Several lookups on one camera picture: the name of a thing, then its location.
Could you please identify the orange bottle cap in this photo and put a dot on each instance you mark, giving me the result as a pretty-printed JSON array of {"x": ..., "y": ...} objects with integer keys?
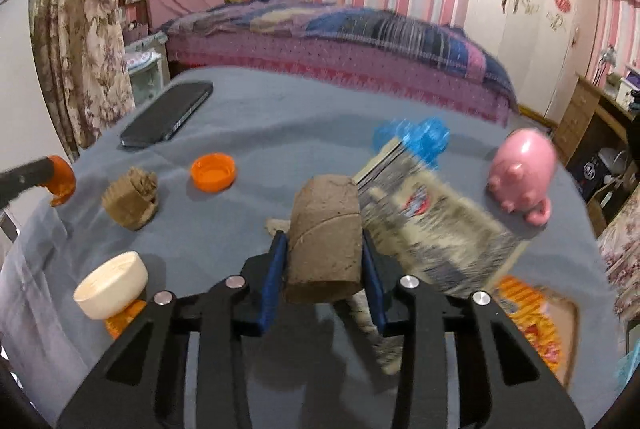
[{"x": 213, "y": 172}]

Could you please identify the white bedside table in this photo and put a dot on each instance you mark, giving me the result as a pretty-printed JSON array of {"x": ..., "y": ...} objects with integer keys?
[{"x": 147, "y": 66}]

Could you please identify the small orange cap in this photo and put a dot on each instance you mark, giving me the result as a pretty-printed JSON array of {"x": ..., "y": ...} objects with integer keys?
[{"x": 116, "y": 324}]

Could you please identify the black smartphone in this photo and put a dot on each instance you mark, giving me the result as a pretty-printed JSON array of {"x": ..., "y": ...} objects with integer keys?
[{"x": 165, "y": 115}]

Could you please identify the brown cardboard tube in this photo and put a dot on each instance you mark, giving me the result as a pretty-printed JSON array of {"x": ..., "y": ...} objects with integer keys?
[{"x": 324, "y": 242}]

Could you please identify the desk lamp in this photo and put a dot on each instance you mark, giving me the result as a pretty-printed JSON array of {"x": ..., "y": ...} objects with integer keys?
[{"x": 606, "y": 60}]

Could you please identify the cream plastic lid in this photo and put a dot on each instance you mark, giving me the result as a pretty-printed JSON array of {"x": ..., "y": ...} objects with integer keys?
[{"x": 112, "y": 287}]

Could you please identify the blue plastic bag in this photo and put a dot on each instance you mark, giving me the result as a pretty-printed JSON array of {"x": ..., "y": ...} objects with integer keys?
[{"x": 427, "y": 139}]

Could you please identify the white wardrobe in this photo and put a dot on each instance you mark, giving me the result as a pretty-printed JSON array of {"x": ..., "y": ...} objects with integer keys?
[{"x": 544, "y": 46}]

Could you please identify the orange snack wrapper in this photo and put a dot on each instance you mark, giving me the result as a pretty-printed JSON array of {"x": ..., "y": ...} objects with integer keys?
[{"x": 527, "y": 308}]

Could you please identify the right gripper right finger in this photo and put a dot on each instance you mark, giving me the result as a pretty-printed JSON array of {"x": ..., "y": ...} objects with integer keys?
[{"x": 503, "y": 383}]

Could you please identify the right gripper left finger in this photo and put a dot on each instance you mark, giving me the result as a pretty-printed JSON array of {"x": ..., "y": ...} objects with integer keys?
[{"x": 140, "y": 382}]

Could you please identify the black box under desk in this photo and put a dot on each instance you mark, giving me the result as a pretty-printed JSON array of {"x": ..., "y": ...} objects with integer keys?
[{"x": 590, "y": 173}]

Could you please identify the pink pig mug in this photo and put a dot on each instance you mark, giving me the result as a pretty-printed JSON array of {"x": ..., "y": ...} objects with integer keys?
[{"x": 520, "y": 175}]

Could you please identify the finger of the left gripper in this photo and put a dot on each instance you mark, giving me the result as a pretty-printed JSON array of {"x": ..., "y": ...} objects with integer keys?
[{"x": 52, "y": 173}]

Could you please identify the brown phone case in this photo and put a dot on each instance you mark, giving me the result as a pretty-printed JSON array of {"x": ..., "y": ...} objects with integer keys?
[{"x": 562, "y": 333}]

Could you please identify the wooden desk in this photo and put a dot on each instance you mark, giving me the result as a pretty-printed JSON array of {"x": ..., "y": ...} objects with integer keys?
[{"x": 593, "y": 123}]

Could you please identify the crumpled brown cardboard piece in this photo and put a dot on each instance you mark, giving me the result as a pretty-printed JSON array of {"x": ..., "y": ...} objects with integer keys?
[{"x": 131, "y": 200}]

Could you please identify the left floral curtain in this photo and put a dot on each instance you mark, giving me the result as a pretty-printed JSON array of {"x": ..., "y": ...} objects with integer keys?
[{"x": 80, "y": 62}]

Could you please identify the grey table cloth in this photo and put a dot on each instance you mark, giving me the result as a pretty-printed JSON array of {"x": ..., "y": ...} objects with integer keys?
[{"x": 311, "y": 370}]

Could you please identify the bed with purple bedding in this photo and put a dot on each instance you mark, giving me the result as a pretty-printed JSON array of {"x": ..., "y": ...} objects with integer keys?
[{"x": 357, "y": 48}]

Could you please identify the grey paper box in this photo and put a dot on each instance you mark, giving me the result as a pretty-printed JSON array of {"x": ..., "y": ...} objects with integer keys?
[{"x": 434, "y": 232}]

